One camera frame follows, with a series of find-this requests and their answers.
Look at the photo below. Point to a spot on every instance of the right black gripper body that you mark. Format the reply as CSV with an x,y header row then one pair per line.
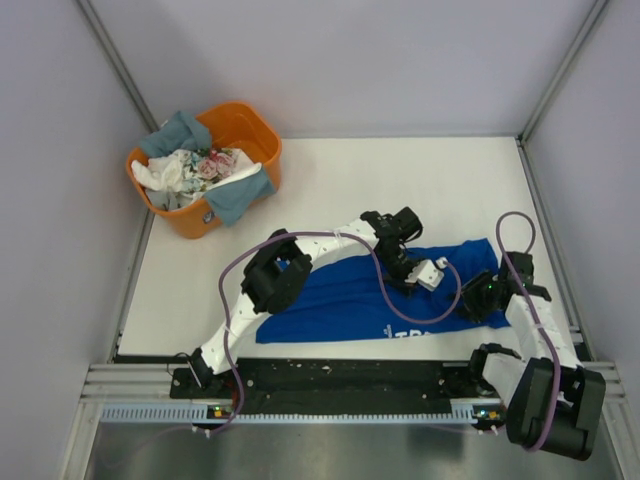
x,y
477,296

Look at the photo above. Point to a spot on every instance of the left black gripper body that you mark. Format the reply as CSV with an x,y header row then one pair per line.
x,y
398,266

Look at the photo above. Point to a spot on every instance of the blue t shirt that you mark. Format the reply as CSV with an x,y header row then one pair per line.
x,y
343,301

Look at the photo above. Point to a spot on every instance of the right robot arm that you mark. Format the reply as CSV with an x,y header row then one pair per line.
x,y
551,401

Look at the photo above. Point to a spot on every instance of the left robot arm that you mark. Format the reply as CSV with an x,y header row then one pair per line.
x,y
279,267

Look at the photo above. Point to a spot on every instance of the orange plastic laundry basket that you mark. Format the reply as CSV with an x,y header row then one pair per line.
x,y
250,130

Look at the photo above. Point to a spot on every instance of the grey-blue t shirt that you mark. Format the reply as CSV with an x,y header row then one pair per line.
x,y
240,196

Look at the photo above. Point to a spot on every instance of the white t shirt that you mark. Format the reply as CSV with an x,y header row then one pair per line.
x,y
160,174

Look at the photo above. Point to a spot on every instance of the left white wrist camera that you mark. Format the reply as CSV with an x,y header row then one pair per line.
x,y
427,273

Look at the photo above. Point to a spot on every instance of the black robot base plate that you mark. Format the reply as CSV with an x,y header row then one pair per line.
x,y
341,387

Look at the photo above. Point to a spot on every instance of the grey slotted cable duct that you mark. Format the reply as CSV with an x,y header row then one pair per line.
x,y
456,413

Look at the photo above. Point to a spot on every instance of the right aluminium frame post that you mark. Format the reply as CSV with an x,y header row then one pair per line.
x,y
588,28

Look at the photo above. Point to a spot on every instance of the aluminium frame post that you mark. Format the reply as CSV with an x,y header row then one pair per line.
x,y
588,28
116,62

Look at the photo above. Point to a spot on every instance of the left aluminium frame post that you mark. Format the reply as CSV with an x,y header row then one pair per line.
x,y
116,62

